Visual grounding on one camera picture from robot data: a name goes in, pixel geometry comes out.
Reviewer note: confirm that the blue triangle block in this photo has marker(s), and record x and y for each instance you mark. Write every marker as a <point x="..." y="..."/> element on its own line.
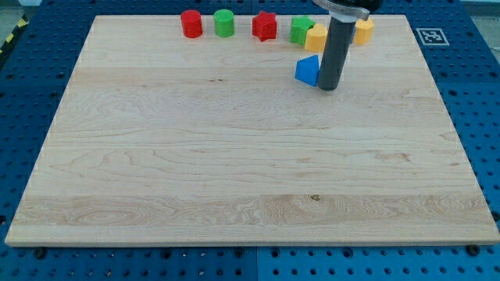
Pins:
<point x="307" y="70"/>

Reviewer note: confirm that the green cube block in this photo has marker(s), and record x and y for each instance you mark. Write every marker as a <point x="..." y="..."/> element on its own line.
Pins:
<point x="300" y="25"/>

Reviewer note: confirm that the yellow heart block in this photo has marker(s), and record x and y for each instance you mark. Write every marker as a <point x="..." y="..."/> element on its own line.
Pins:
<point x="316" y="38"/>

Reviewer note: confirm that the white fiducial marker tag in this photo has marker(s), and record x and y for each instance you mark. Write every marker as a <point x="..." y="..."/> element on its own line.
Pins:
<point x="430" y="36"/>

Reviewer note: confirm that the red star block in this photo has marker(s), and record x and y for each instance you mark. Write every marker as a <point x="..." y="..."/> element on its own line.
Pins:
<point x="264" y="25"/>

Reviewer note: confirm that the black board stop bolt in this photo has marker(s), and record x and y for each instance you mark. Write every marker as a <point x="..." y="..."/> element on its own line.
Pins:
<point x="39" y="253"/>
<point x="473" y="250"/>

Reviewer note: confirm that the wooden board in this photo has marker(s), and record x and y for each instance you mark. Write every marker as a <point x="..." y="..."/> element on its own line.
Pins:
<point x="164" y="141"/>

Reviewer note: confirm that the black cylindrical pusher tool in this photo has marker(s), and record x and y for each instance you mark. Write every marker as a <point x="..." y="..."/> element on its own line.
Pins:
<point x="334" y="54"/>

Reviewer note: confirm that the yellow hexagon block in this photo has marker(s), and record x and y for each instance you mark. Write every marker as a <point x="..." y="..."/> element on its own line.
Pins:
<point x="363" y="31"/>

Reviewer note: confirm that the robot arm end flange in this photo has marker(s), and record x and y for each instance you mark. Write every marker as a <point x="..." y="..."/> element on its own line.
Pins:
<point x="349" y="10"/>

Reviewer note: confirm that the black board stop bolt left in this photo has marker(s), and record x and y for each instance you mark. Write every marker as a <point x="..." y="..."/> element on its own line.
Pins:
<point x="39" y="253"/>

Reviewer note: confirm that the green cylinder block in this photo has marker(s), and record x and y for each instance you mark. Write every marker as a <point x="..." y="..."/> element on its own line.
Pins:
<point x="224" y="23"/>

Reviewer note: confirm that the black board stop bolt right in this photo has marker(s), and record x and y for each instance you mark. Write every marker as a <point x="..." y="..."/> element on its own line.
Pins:
<point x="473" y="250"/>

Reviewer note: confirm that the red cylinder block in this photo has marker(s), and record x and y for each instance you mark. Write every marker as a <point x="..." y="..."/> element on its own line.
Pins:
<point x="191" y="22"/>

